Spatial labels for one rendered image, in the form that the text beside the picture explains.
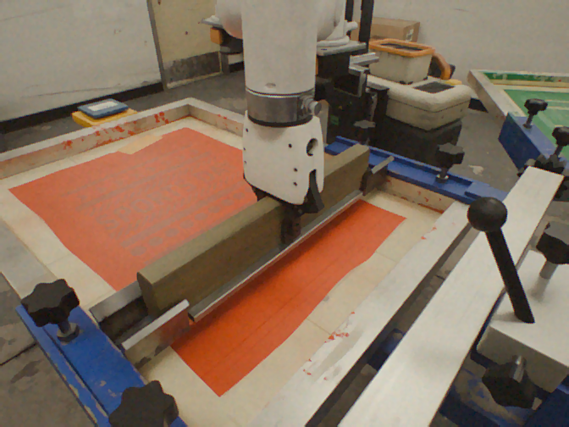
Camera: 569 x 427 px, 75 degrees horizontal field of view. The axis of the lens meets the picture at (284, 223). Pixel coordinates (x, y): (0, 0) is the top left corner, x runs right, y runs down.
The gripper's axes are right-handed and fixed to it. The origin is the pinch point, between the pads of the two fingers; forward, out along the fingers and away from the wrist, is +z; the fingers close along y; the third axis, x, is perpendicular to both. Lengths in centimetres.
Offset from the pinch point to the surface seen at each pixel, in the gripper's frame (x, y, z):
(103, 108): -12, 75, 4
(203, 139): -18.8, 41.5, 5.6
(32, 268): 25.8, 19.5, 2.6
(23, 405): 41, 89, 101
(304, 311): 5.9, -9.2, 6.1
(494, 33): -381, 76, 28
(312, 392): 15.3, -17.4, 2.7
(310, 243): -5.0, -1.6, 6.0
